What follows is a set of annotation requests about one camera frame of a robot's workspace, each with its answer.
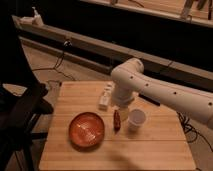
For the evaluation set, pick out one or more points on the orange bowl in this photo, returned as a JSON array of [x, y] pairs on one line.
[[86, 130]]

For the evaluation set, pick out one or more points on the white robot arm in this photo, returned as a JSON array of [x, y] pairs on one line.
[[128, 78]]

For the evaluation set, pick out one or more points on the white pump dispenser bottle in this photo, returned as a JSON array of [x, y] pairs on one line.
[[37, 18]]

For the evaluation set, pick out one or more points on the white squeeze bottle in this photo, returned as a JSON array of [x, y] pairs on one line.
[[105, 97]]

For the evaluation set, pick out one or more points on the black chair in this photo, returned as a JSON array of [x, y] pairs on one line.
[[17, 121]]

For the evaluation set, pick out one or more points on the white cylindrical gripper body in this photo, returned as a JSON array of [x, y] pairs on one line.
[[123, 112]]

